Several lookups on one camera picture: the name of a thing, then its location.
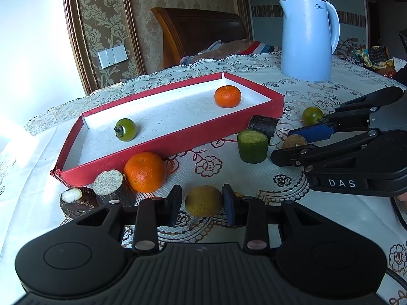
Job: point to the green tomato with stem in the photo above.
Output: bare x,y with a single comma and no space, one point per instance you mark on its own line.
126,129

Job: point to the red shallow box tray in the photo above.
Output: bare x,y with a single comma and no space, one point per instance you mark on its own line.
175,111

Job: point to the wardrobe with sliding doors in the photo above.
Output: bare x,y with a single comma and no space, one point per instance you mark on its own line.
270,12

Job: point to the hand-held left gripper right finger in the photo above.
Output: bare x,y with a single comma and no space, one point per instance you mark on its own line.
227,208

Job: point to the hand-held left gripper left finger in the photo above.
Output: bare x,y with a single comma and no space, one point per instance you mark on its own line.
174,211

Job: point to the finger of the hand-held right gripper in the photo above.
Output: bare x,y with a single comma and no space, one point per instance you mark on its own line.
292,157
313,132

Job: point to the colourful cloth pile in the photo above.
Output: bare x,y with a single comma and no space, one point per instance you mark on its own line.
375,57

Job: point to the brown wooden headboard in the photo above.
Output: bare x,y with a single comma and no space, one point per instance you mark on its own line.
197,30

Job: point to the small mandarin orange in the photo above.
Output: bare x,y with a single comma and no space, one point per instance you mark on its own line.
227,96

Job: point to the tan speckled round piece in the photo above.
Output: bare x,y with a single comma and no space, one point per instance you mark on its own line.
294,142

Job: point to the green cucumber piece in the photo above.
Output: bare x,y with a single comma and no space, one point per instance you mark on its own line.
252,146

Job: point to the large orange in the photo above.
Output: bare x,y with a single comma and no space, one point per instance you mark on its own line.
145,171

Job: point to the stemless green tomato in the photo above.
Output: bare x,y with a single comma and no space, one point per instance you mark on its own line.
312,116

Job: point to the person's right hand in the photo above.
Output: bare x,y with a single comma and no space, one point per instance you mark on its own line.
402,197

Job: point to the light blue electric kettle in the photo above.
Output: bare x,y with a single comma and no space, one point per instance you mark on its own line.
307,36

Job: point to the white wall light switch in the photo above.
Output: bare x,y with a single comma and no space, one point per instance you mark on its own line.
113,55

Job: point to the dark cucumber chunk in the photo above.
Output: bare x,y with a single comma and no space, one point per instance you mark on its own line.
264,126

